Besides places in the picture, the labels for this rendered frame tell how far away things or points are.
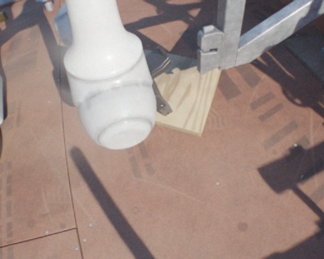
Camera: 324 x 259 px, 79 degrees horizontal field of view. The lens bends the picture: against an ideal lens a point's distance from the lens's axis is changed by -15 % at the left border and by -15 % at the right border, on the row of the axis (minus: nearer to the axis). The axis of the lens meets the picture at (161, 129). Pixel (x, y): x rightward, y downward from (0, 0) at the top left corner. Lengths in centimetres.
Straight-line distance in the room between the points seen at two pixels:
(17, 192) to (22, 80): 49
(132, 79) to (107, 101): 4
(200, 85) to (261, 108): 21
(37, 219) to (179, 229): 36
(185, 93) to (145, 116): 45
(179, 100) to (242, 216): 38
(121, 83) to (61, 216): 43
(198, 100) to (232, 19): 27
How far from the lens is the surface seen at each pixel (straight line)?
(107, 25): 25
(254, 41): 64
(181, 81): 75
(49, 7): 152
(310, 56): 104
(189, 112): 66
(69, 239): 60
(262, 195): 60
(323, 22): 131
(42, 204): 65
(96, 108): 26
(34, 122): 81
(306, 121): 79
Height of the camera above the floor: 54
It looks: 56 degrees down
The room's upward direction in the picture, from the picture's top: 5 degrees counter-clockwise
